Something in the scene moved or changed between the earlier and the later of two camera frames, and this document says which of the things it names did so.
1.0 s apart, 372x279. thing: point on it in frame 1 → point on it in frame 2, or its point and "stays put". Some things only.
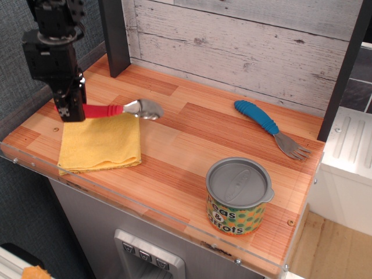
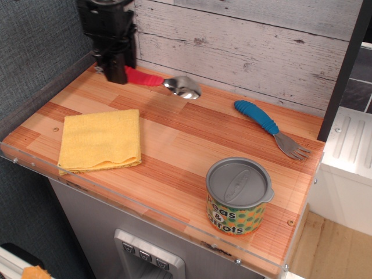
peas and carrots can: (236, 193) stays put
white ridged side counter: (342, 192) stays put
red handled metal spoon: (146, 108) → (182, 86)
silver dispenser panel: (142, 260) stays put
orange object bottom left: (35, 272) stays put
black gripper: (52, 58) → (109, 24)
